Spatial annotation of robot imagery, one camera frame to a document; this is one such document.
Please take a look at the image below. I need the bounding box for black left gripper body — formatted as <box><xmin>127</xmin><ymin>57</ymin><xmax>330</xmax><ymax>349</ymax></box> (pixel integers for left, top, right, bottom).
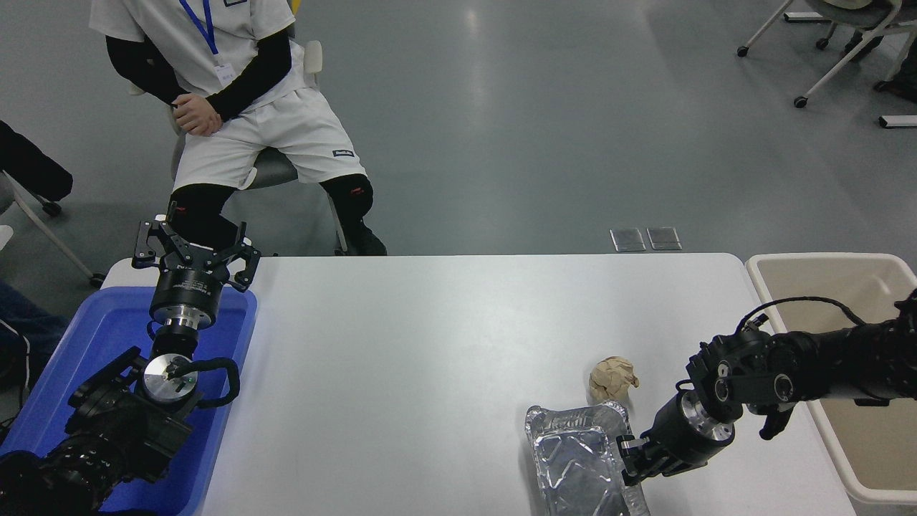
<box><xmin>149</xmin><ymin>247</ymin><xmax>231</xmax><ymax>317</ymax></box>

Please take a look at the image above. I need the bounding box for person's left hand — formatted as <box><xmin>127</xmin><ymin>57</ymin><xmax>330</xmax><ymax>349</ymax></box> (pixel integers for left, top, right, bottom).
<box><xmin>179</xmin><ymin>107</ymin><xmax>224</xmax><ymax>138</ymax></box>

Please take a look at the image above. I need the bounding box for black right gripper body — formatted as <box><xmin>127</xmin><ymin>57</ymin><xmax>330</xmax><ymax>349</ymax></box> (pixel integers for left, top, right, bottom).
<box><xmin>641</xmin><ymin>391</ymin><xmax>734</xmax><ymax>474</ymax></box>

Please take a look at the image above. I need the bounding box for large pale plastic bin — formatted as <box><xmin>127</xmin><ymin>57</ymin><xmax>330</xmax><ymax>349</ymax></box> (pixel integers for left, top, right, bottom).
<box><xmin>745</xmin><ymin>252</ymin><xmax>917</xmax><ymax>507</ymax></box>

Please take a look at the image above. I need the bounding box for grey swivel chair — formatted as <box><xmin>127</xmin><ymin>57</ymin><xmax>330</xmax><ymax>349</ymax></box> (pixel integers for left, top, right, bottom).
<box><xmin>129</xmin><ymin>39</ymin><xmax>355</xmax><ymax>257</ymax></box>

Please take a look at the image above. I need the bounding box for blue plastic tray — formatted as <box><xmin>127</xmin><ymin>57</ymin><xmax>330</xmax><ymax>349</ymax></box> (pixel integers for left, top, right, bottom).
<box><xmin>0</xmin><ymin>287</ymin><xmax>258</xmax><ymax>516</ymax></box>

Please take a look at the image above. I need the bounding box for white-legged wheeled chair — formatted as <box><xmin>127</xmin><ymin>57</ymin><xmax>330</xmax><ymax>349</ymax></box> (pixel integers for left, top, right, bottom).
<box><xmin>736</xmin><ymin>0</ymin><xmax>917</xmax><ymax>110</ymax></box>

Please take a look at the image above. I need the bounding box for crumpled tan paper ball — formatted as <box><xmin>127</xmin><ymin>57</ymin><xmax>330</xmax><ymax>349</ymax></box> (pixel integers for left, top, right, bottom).
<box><xmin>589</xmin><ymin>356</ymin><xmax>640</xmax><ymax>403</ymax></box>

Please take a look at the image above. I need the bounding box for silver foil tray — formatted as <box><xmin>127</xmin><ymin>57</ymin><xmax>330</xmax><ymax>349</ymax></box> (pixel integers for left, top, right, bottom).
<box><xmin>524</xmin><ymin>400</ymin><xmax>653</xmax><ymax>516</ymax></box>

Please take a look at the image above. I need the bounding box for person's right hand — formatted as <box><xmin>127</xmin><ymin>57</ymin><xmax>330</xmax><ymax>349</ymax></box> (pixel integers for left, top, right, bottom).
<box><xmin>172</xmin><ymin>93</ymin><xmax>210</xmax><ymax>119</ymax></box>

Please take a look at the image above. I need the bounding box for black-backed office chair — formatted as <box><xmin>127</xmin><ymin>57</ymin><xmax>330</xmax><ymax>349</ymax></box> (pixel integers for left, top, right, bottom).
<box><xmin>0</xmin><ymin>118</ymin><xmax>107</xmax><ymax>289</ymax></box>

